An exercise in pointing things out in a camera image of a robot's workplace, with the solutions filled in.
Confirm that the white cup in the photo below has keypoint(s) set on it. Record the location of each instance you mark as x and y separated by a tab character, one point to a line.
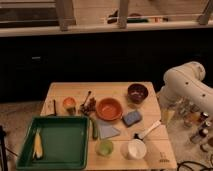
134	149

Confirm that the black stick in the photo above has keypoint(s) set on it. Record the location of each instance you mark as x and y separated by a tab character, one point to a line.
54	107

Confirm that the brown dried bunch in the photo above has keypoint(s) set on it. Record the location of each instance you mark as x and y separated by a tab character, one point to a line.
89	108

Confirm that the orange topped cup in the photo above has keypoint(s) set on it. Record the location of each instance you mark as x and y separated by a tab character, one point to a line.
69	105

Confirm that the dark spoon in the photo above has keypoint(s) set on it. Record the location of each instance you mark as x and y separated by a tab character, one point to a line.
86	98

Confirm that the green cucumber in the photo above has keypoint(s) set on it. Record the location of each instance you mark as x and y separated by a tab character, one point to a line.
94	130

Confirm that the grey triangular cloth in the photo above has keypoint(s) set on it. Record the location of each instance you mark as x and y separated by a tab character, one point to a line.
106	130

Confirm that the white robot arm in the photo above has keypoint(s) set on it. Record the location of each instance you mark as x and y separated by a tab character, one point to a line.
185	81

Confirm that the orange bowl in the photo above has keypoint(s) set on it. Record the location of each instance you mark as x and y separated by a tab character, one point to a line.
109	109

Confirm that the spice bottle group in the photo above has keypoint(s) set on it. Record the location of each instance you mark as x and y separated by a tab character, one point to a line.
198	120

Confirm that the yellow corn cob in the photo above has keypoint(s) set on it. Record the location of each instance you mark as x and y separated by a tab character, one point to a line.
37	149

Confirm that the green plastic tray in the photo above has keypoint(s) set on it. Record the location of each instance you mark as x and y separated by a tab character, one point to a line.
64	141

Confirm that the green cup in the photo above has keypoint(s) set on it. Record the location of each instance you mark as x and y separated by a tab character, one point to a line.
104	148

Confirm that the blue sponge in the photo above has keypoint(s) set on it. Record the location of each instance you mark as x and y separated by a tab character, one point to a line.
131	118

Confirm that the dark maroon bowl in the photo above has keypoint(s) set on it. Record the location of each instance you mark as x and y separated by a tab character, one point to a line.
137	93

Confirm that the white handled spatula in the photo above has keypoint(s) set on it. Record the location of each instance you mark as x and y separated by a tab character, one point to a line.
145	132

